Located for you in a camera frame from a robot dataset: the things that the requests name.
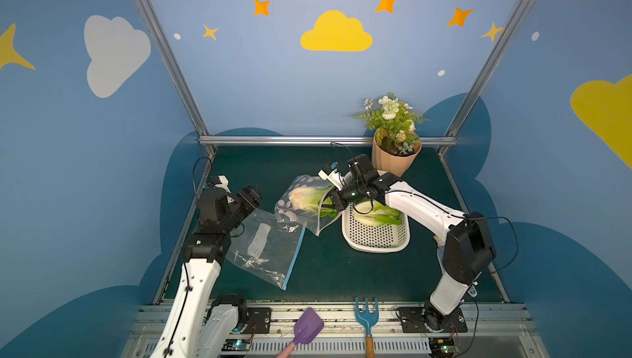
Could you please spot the clear zip-top bag blue seal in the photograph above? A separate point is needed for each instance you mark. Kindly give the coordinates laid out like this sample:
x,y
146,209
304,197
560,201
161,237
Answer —
x,y
266,247

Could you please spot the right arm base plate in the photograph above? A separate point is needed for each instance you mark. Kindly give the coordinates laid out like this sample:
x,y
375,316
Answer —
x,y
416,319

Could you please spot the right circuit board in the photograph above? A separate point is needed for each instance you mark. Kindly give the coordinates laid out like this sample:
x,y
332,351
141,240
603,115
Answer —
x,y
442,348

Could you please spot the circuit board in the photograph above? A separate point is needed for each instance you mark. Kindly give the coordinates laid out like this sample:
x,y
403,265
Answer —
x,y
442,348
240,346

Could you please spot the potted artificial flower plant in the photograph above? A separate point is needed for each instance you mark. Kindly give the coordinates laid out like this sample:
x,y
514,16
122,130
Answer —
x,y
396,143

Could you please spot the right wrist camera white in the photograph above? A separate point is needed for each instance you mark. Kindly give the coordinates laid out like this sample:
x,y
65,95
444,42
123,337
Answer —
x,y
331,173

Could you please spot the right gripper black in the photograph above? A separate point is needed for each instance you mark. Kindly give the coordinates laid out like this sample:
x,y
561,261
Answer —
x,y
341,197

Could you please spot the aluminium back frame rail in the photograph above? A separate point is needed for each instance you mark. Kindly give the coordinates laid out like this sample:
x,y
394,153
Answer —
x,y
284,141

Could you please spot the left circuit board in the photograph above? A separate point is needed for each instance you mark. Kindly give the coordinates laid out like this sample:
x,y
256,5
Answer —
x,y
240,346

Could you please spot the pink-dotted bag of cabbages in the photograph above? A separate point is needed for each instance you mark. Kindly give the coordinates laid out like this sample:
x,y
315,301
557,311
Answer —
x,y
285,213

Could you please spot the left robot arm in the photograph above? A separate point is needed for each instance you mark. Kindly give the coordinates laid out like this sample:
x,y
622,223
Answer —
x,y
193,329

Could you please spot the white perforated plastic basket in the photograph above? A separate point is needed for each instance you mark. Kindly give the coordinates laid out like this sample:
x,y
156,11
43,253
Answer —
x,y
374,239

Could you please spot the blue patterned glove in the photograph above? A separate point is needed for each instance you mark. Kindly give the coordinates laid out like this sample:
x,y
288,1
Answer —
x,y
440,252

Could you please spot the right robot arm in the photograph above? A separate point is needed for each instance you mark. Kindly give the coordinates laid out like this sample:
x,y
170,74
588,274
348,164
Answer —
x,y
464,239

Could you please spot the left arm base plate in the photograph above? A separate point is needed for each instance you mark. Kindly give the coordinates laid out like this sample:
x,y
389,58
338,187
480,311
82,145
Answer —
x,y
258,321

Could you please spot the purple toy shovel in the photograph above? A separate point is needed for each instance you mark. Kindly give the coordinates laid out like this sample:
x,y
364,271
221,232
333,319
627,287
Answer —
x,y
306,329

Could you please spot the teal toy garden rake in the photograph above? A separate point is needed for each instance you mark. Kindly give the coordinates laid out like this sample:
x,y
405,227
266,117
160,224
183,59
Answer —
x,y
368,318

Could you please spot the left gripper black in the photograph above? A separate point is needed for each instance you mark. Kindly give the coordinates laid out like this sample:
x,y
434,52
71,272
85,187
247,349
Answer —
x,y
239,205

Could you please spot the green chinese cabbage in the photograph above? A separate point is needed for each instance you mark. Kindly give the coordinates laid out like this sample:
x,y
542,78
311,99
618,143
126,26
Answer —
x,y
373,213
313,200

